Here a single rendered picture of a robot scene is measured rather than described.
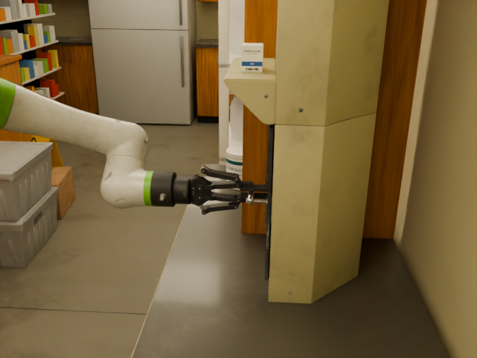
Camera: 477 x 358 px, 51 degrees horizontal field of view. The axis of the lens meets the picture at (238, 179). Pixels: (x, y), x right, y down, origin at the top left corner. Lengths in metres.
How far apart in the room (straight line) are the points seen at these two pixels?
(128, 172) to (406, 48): 0.83
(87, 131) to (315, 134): 0.57
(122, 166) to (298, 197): 0.46
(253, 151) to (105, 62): 4.92
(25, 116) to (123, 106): 5.14
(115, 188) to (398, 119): 0.83
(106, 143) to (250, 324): 0.58
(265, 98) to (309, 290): 0.51
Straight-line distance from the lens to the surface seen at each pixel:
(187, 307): 1.32
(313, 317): 1.30
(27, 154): 3.48
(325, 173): 1.19
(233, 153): 1.93
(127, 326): 2.83
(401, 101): 1.54
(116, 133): 1.34
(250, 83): 1.11
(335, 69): 1.13
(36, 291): 3.24
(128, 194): 1.30
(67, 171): 4.20
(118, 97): 6.39
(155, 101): 6.28
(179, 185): 1.29
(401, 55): 1.52
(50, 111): 1.30
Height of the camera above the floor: 1.71
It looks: 22 degrees down
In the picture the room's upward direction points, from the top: 1 degrees clockwise
